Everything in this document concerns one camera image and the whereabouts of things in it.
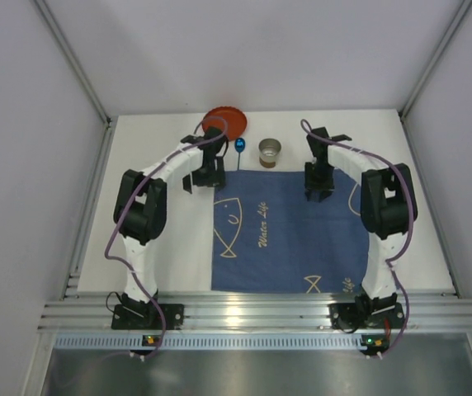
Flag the aluminium mounting rail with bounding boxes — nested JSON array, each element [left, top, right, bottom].
[[38, 292, 472, 332]]

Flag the aluminium frame post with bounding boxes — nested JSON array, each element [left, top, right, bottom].
[[398, 0, 472, 122], [33, 0, 113, 125]]

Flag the blue metal spoon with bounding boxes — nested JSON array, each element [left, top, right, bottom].
[[234, 137, 246, 170]]

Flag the slotted grey cable duct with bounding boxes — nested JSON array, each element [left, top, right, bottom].
[[54, 334, 389, 351]]

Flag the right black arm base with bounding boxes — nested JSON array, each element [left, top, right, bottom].
[[329, 303, 404, 333]]

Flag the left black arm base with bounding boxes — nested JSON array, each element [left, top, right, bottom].
[[111, 304, 185, 330]]

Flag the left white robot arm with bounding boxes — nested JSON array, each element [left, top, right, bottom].
[[104, 127, 229, 304]]

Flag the blue fish-print placemat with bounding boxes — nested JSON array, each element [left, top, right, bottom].
[[211, 170, 368, 294]]

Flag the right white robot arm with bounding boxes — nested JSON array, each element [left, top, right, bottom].
[[300, 120, 418, 314]]

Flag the orange round plate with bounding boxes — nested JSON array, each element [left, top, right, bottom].
[[202, 106, 248, 141]]

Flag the right aluminium frame post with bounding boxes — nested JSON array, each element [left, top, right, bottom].
[[398, 0, 472, 122]]

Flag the metal cup with brown base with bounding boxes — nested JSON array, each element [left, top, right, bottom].
[[258, 138, 281, 168]]

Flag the left aluminium frame post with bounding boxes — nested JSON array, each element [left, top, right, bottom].
[[33, 0, 113, 125]]

